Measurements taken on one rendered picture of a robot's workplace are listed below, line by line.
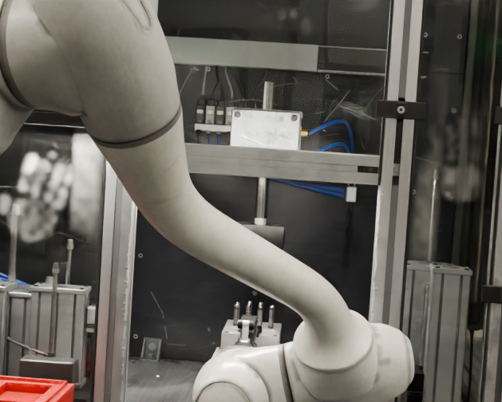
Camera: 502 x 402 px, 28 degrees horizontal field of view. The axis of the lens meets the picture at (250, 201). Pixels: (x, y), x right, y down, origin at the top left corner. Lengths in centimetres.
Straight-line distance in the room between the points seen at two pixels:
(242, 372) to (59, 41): 53
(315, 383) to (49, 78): 54
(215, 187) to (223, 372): 72
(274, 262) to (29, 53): 39
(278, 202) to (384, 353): 70
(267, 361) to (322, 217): 67
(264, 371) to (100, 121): 46
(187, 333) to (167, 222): 91
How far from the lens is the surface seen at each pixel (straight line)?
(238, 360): 131
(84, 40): 93
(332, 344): 126
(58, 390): 149
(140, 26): 95
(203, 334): 198
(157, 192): 106
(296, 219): 194
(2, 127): 102
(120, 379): 157
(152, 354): 197
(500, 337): 156
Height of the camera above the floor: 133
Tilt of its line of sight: 3 degrees down
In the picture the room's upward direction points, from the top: 4 degrees clockwise
